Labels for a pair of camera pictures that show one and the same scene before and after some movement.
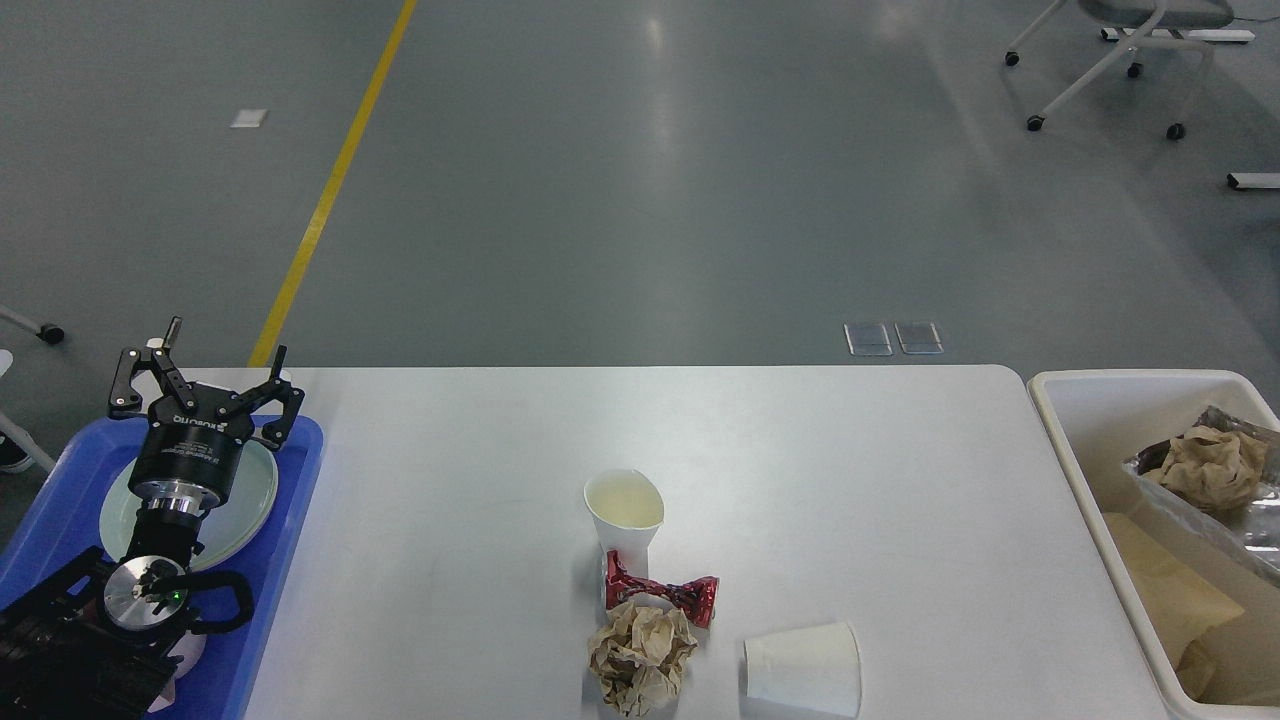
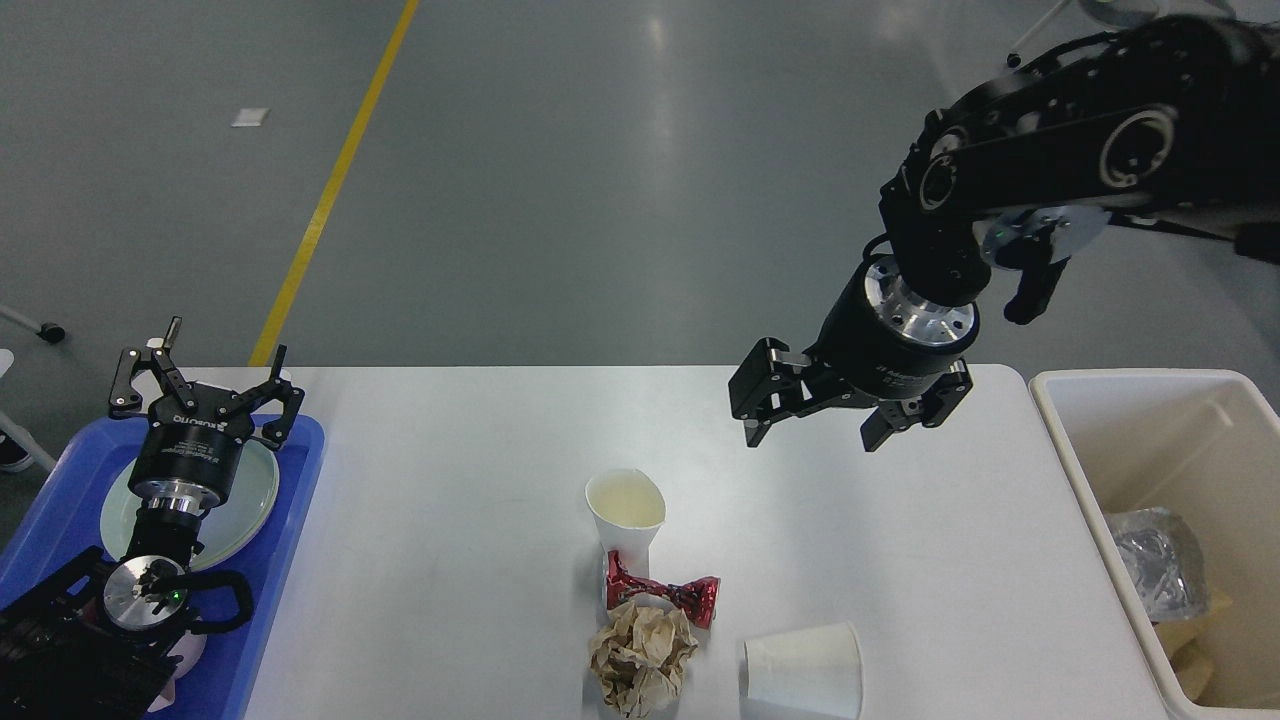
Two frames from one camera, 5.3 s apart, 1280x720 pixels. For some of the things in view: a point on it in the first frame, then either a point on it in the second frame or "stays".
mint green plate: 226,528 stays
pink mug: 190,647 stays
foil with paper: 1252,525 -> 1164,561
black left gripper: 187,456 stays
